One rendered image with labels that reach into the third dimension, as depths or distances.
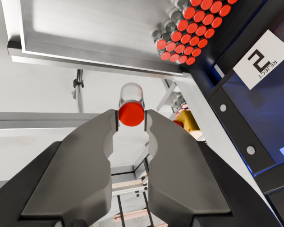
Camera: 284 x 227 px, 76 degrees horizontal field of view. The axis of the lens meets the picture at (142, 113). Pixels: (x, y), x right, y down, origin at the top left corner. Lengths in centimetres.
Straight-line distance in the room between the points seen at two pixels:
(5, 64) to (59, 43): 123
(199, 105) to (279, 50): 20
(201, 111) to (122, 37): 25
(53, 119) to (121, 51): 90
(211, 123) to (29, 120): 104
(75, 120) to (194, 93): 91
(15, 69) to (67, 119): 59
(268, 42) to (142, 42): 23
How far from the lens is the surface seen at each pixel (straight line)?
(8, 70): 165
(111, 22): 38
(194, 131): 50
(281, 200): 39
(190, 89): 50
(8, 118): 128
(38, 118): 126
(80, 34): 39
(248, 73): 40
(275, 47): 39
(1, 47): 154
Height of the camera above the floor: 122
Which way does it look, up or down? 34 degrees down
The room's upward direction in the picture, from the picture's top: 162 degrees clockwise
